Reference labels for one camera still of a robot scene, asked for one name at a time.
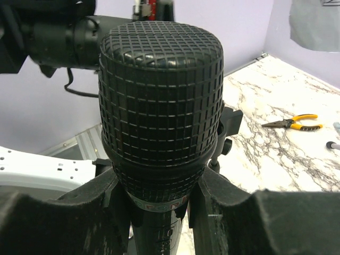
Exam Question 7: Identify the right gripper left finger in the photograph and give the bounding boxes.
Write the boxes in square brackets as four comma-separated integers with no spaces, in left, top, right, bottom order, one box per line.
[1,169,130,254]

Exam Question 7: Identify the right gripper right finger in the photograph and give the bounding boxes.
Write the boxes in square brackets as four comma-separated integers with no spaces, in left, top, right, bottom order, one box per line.
[189,168,339,254]

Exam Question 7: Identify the black microphone desk stand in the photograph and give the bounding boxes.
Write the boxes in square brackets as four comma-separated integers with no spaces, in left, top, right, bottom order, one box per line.
[208,106,243,173]

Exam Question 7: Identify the black microphone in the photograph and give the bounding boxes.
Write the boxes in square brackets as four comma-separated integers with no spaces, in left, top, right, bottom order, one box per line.
[98,21,224,254]

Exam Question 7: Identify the white sheet music page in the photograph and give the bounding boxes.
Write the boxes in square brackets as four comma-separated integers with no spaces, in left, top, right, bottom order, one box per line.
[289,0,339,53]

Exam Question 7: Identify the lilac perforated music stand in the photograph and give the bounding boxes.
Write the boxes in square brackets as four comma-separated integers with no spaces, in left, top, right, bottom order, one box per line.
[326,141,340,150]

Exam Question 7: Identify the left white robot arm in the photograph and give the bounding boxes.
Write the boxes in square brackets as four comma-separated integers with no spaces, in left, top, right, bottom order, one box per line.
[1,1,128,192]

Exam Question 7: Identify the clear plastic compartment box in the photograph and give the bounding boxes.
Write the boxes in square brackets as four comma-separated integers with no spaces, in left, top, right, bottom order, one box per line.
[333,122,340,132]

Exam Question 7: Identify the aluminium extrusion rail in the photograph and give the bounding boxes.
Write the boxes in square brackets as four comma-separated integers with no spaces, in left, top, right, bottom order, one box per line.
[39,124,108,160]

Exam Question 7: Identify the yellow handled pliers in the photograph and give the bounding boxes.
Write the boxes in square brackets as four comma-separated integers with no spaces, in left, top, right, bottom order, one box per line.
[261,114,323,131]

